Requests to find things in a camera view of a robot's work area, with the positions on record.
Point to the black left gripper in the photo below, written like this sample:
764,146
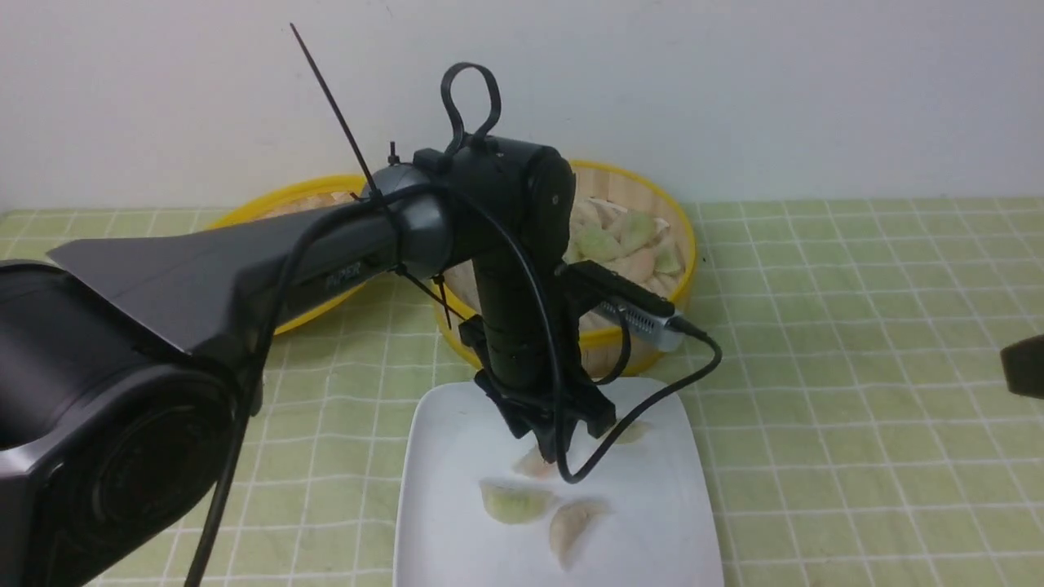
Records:
515,357

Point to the pink dumpling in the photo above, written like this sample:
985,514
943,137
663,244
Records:
533,465

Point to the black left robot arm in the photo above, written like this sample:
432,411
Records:
131,366

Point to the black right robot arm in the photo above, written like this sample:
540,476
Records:
1023,367

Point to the green dumpling plate left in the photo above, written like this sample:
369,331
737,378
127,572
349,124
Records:
514,504

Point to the green dumpling on plate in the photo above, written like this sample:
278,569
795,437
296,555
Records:
630,433

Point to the beige dumpling plate front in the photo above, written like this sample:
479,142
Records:
569,526

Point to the white square plate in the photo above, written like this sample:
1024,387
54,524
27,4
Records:
659,530

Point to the pink dumpling steamer right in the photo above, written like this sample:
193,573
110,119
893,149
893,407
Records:
638,267

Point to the green dumpling steamer centre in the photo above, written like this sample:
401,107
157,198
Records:
598,245

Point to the yellow rimmed bamboo steamer basket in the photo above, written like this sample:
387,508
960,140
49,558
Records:
639,215

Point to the green checkered tablecloth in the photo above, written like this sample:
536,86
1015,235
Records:
858,432

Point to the yellow rimmed bamboo steamer lid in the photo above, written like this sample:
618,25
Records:
306,195

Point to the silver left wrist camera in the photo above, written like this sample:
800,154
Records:
592,288

